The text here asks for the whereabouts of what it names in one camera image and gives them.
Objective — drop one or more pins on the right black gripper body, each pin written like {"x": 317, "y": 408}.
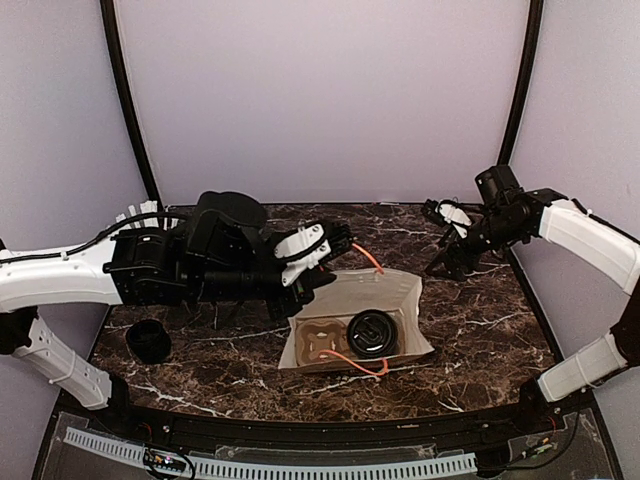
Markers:
{"x": 499, "y": 231}

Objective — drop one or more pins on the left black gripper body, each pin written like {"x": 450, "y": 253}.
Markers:
{"x": 224, "y": 285}

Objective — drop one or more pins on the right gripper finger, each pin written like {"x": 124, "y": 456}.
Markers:
{"x": 444, "y": 267}
{"x": 449, "y": 237}

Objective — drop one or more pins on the brown cardboard cup carrier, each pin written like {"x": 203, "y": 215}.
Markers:
{"x": 312, "y": 336}

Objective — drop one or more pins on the single black cup lid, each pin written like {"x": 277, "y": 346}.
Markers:
{"x": 373, "y": 334}

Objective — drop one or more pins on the printed paper takeout bag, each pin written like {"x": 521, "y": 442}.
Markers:
{"x": 393, "y": 291}

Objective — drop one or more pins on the stack of black lids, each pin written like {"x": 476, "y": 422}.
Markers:
{"x": 149, "y": 341}

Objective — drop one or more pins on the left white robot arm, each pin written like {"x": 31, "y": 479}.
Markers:
{"x": 203, "y": 258}

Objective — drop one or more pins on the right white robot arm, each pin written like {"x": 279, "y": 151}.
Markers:
{"x": 516, "y": 216}

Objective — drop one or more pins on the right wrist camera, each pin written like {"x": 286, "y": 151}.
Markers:
{"x": 496, "y": 183}

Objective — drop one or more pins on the white slotted cable duct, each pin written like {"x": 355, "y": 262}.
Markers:
{"x": 245, "y": 463}

